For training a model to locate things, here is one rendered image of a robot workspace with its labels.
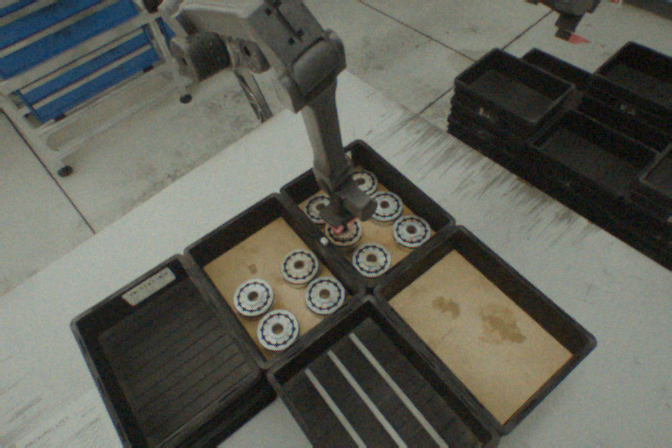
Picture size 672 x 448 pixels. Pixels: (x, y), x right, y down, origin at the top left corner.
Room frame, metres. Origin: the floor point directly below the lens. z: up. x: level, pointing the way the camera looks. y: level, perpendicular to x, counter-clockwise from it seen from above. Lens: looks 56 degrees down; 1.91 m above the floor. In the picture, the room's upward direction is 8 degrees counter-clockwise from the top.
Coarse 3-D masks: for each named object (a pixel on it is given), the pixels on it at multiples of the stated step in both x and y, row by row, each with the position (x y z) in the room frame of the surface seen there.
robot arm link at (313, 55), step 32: (192, 0) 0.79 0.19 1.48; (224, 0) 0.68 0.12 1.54; (256, 0) 0.59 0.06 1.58; (288, 0) 0.57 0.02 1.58; (192, 32) 0.79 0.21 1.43; (224, 32) 0.69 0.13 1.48; (256, 32) 0.54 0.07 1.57; (288, 32) 0.55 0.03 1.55; (320, 32) 0.55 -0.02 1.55; (288, 64) 0.51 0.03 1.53; (320, 64) 0.52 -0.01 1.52
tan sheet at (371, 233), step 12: (360, 168) 0.91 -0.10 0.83; (324, 192) 0.83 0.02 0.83; (300, 204) 0.80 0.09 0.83; (372, 228) 0.68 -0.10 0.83; (384, 228) 0.68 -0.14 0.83; (372, 240) 0.64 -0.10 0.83; (384, 240) 0.64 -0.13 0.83; (348, 252) 0.61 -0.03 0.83; (396, 252) 0.59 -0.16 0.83; (408, 252) 0.59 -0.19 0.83
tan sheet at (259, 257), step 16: (272, 224) 0.74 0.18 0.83; (256, 240) 0.70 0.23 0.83; (272, 240) 0.69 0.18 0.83; (288, 240) 0.68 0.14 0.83; (224, 256) 0.66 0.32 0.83; (240, 256) 0.65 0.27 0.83; (256, 256) 0.64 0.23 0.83; (272, 256) 0.64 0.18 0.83; (208, 272) 0.61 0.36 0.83; (224, 272) 0.61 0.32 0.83; (240, 272) 0.60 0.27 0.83; (256, 272) 0.59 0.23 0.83; (272, 272) 0.59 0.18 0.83; (320, 272) 0.57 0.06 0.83; (224, 288) 0.56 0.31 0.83; (272, 288) 0.54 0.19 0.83; (288, 288) 0.53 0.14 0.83; (304, 288) 0.53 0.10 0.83; (288, 304) 0.49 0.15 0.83; (304, 304) 0.48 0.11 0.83; (240, 320) 0.46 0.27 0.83; (304, 320) 0.44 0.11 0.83; (320, 320) 0.43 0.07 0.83; (256, 336) 0.41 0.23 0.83
